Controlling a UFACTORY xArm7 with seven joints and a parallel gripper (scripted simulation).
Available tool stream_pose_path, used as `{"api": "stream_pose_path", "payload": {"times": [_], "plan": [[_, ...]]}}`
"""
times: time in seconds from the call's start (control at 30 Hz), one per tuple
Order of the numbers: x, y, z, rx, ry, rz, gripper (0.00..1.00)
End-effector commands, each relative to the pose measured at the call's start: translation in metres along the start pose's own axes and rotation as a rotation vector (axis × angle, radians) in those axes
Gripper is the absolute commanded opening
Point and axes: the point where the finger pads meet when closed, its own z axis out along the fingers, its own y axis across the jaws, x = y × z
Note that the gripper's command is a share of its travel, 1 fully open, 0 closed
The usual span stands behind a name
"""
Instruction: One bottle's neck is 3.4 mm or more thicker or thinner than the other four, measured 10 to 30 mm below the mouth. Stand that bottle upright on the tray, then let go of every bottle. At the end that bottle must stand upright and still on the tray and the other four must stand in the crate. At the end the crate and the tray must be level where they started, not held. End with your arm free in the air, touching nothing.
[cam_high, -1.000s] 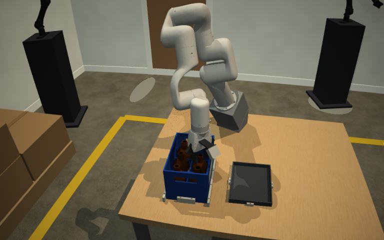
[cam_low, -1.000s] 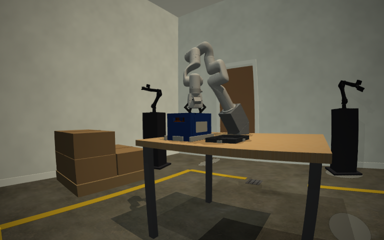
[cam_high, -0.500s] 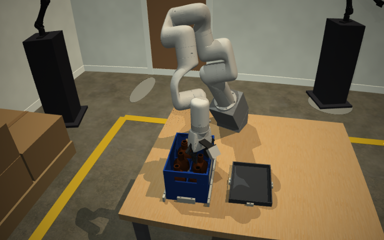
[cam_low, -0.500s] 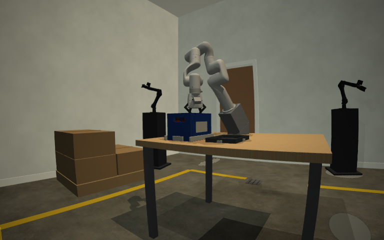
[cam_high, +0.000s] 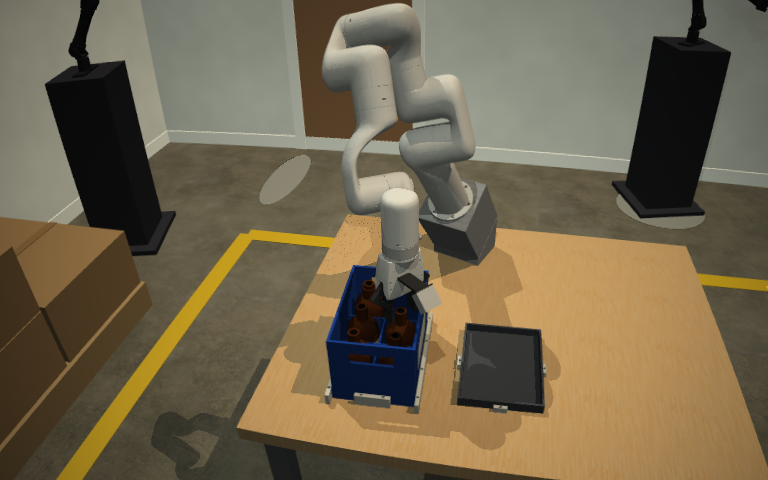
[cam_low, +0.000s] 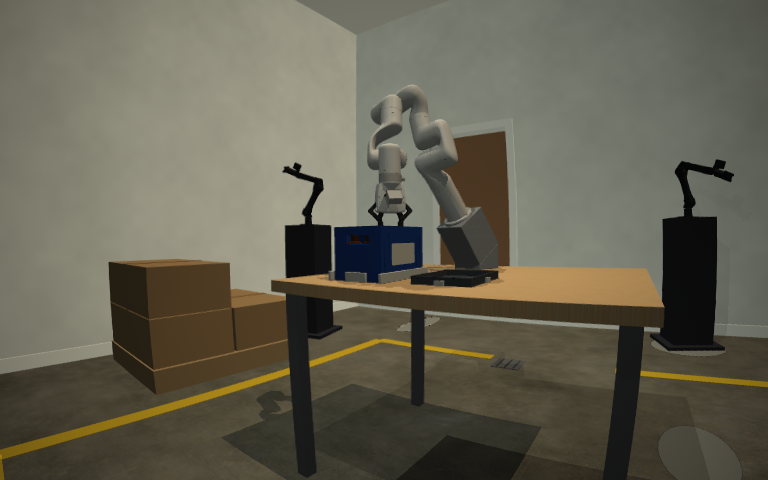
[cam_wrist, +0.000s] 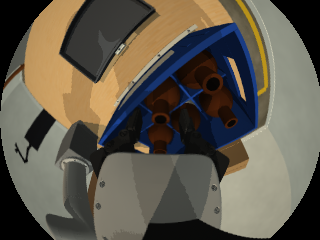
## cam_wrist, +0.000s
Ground blue crate with cross dividers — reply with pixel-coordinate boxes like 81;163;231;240
98;22;258;154

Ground brown glass bottle with blue label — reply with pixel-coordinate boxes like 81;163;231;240
148;124;173;154

